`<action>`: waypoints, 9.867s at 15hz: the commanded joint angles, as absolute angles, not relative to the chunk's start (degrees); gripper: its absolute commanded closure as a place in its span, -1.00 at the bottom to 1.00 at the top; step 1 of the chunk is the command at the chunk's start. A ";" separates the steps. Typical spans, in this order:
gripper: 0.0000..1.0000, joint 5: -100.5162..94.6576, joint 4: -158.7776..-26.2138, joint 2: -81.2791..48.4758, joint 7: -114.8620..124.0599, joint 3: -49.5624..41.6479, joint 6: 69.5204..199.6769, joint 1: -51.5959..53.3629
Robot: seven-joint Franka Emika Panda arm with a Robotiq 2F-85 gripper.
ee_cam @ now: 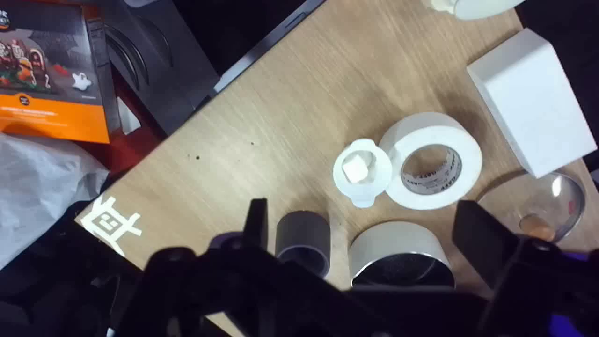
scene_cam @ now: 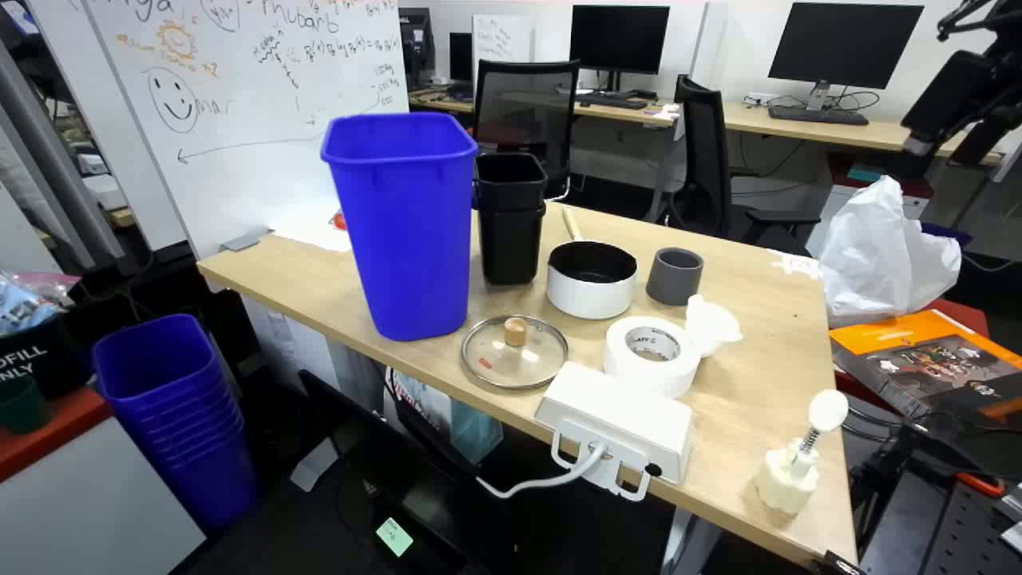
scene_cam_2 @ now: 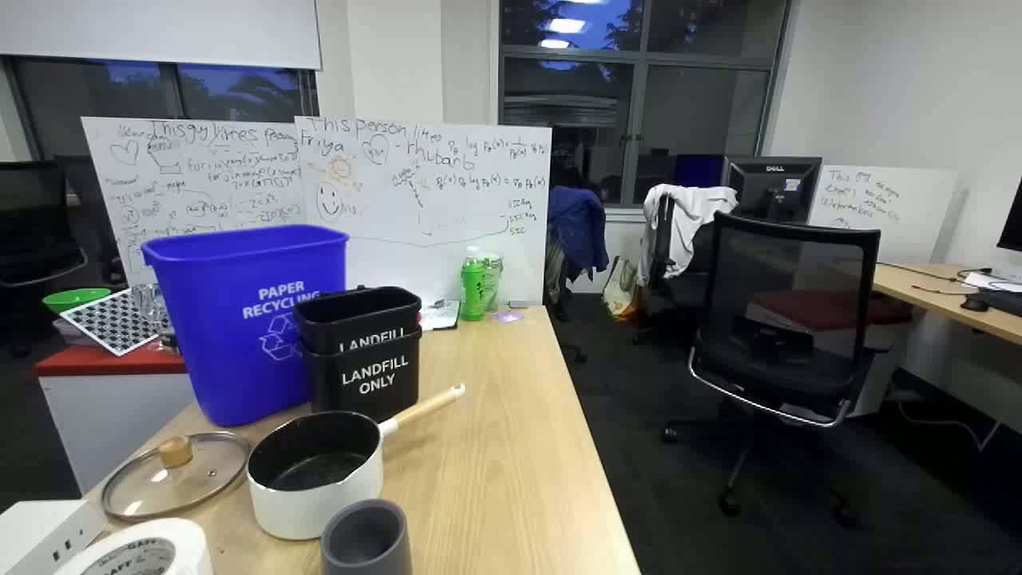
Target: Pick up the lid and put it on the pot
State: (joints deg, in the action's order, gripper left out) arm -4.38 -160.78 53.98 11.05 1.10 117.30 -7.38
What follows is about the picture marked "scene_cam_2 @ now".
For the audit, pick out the white cabinet with red top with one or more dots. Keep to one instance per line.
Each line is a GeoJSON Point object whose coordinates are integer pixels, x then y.
{"type": "Point", "coordinates": [105, 425]}

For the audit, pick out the white control box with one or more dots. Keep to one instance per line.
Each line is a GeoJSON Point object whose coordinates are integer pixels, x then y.
{"type": "Point", "coordinates": [34, 531]}

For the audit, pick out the white tape roll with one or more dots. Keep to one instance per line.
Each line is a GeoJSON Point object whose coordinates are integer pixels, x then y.
{"type": "Point", "coordinates": [186, 536]}

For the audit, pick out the grey cup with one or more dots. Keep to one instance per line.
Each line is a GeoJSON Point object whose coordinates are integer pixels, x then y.
{"type": "Point", "coordinates": [368, 547]}

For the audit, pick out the maroon seat cushion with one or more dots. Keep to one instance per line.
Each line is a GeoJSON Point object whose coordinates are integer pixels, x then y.
{"type": "Point", "coordinates": [896, 306]}

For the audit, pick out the green plastic bowl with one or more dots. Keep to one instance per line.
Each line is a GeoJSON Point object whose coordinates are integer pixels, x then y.
{"type": "Point", "coordinates": [74, 299]}

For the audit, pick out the blue jacket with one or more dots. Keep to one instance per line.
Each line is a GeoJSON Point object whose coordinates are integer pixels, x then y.
{"type": "Point", "coordinates": [578, 227]}

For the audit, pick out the white jacket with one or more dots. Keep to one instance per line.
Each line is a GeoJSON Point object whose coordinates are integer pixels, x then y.
{"type": "Point", "coordinates": [687, 207]}

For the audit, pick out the blue paper recycling bin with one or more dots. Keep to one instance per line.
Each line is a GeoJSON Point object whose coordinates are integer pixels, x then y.
{"type": "Point", "coordinates": [228, 320]}

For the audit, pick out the checkerboard calibration board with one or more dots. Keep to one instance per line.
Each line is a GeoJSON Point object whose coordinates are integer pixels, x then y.
{"type": "Point", "coordinates": [111, 320]}

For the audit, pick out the whiteboard with sun drawing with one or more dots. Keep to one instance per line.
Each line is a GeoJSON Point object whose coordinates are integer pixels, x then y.
{"type": "Point", "coordinates": [424, 210]}

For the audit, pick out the black mesh office chair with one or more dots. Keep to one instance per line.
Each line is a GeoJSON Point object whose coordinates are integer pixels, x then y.
{"type": "Point", "coordinates": [787, 306]}

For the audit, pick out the yellow floor bag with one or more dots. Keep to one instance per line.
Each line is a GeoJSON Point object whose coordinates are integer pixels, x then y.
{"type": "Point", "coordinates": [621, 287]}

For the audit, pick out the green bottle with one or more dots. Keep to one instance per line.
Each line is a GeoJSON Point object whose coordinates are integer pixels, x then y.
{"type": "Point", "coordinates": [479, 285]}

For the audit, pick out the black computer monitor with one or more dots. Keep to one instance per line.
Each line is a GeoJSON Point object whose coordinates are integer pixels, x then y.
{"type": "Point", "coordinates": [1012, 218]}

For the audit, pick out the small whiteboard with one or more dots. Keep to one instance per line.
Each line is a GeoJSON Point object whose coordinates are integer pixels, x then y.
{"type": "Point", "coordinates": [882, 207]}

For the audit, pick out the wooden office desk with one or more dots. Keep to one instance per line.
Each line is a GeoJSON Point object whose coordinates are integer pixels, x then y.
{"type": "Point", "coordinates": [935, 293]}

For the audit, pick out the black landfill bin on table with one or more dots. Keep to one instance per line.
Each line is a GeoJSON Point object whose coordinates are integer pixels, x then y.
{"type": "Point", "coordinates": [368, 372]}

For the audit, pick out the small white desk item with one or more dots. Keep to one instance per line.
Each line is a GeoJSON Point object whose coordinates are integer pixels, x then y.
{"type": "Point", "coordinates": [437, 315]}

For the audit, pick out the black Dell monitor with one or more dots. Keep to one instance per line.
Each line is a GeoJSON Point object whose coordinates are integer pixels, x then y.
{"type": "Point", "coordinates": [772, 186]}

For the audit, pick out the whiteboard with dense writing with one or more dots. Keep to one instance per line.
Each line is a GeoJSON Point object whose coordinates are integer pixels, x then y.
{"type": "Point", "coordinates": [181, 179]}

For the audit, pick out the glass lid with wooden knob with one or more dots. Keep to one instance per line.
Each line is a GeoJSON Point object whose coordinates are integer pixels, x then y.
{"type": "Point", "coordinates": [144, 486]}

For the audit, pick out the white roller blind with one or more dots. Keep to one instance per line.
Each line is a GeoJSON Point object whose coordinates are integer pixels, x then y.
{"type": "Point", "coordinates": [160, 30]}

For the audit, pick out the black keyboard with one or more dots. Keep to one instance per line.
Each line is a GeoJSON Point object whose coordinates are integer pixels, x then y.
{"type": "Point", "coordinates": [993, 300]}

